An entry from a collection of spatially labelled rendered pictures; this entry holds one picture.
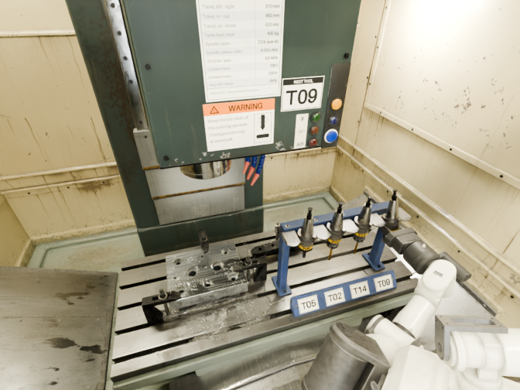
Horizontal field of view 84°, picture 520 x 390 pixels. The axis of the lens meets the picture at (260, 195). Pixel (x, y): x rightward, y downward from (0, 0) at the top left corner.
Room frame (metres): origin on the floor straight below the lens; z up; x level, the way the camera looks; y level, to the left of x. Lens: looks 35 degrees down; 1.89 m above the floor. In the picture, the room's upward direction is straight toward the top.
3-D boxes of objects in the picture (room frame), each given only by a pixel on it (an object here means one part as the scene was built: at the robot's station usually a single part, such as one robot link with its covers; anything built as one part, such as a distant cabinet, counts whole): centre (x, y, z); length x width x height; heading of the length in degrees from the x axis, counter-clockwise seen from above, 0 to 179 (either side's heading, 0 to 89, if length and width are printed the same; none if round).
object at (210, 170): (0.79, 0.17, 1.50); 0.16 x 0.16 x 0.12
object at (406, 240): (0.71, -0.51, 1.18); 0.13 x 0.12 x 0.10; 107
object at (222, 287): (0.77, 0.22, 0.97); 0.29 x 0.23 x 0.05; 108
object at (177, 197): (1.21, 0.30, 1.16); 0.48 x 0.05 x 0.51; 108
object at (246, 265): (0.79, 0.04, 0.97); 0.13 x 0.03 x 0.15; 108
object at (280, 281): (0.76, -0.09, 1.05); 0.10 x 0.05 x 0.30; 18
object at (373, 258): (0.90, -0.51, 1.05); 0.10 x 0.05 x 0.30; 18
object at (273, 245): (0.94, -0.09, 0.93); 0.26 x 0.05 x 0.06; 113
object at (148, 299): (0.63, 0.35, 0.97); 0.13 x 0.03 x 0.15; 108
